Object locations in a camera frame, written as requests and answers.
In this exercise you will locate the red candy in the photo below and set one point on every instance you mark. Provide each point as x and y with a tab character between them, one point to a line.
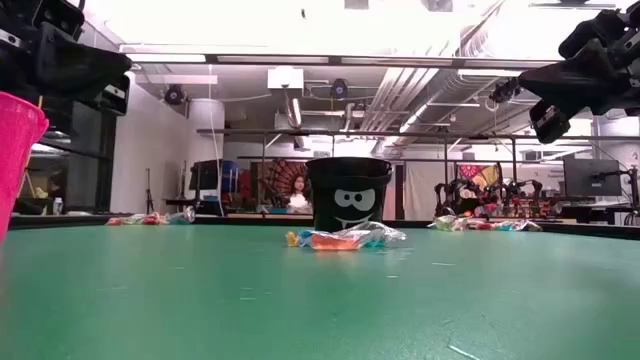
445	223
482	226
155	219

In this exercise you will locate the black background robot arm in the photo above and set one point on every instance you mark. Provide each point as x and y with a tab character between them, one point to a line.
442	197
530	187

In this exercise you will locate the white curtain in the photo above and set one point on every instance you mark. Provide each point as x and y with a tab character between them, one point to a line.
425	190

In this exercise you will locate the pink curtain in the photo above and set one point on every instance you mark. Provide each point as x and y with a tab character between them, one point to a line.
389	200

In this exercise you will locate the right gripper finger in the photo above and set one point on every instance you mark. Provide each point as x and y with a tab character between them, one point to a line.
580	82

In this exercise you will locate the black camera cluster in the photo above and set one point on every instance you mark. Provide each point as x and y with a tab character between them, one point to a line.
502	92

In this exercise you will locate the black bucket with face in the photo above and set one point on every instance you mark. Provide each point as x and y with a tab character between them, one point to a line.
350	172

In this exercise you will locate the white round column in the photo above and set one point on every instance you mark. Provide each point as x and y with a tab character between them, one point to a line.
206	130

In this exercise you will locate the teal clear candy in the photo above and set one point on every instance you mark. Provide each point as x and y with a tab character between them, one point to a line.
520	226

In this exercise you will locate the green table mat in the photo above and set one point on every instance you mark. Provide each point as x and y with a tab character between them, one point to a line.
320	310

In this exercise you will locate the silver ceiling ducts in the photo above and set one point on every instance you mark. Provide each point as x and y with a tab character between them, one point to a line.
400	90

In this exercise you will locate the candy wrappers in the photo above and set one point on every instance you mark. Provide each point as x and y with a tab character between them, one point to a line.
295	239

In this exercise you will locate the black ceiling camera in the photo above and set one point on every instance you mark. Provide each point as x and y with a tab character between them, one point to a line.
339	89
175	95

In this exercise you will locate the small white bottle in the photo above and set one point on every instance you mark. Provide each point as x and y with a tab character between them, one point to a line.
58	207

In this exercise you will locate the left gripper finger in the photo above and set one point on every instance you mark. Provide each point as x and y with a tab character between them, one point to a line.
80	70

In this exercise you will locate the orange candy pack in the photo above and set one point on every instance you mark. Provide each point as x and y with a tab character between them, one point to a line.
335	242

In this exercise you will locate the colourful patterned tapestry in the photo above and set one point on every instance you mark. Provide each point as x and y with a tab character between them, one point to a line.
480	177

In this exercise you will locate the person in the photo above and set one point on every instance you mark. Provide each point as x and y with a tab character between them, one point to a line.
299	200

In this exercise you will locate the red fan pattern tapestry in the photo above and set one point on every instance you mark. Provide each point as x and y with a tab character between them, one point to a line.
280	175

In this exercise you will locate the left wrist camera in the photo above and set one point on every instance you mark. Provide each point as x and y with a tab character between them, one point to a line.
112	97

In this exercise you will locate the black tripod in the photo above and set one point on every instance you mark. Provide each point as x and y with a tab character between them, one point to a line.
149	197

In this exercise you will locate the clear plastic wrapper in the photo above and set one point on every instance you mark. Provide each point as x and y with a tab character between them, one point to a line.
380	232

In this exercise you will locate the white ceiling box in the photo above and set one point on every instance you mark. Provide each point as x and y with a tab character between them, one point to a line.
285	78

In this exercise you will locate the pink halloween bucket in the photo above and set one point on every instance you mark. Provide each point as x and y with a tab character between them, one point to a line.
17	160

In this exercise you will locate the dark glass partition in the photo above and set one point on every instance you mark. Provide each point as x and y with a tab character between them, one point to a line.
85	165

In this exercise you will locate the black pipe rack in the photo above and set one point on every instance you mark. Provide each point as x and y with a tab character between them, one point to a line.
350	132

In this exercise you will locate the blue barrel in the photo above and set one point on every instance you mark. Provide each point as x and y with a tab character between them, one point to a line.
230	175

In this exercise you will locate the large dark monitor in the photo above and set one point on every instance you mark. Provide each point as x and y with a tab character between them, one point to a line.
592	177

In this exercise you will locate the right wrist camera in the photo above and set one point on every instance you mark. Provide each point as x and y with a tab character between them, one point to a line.
550	122

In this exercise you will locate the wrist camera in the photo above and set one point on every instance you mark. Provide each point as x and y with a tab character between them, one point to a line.
112	97
550	122

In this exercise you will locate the small dark monitor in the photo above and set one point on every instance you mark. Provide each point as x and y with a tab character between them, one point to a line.
205	175

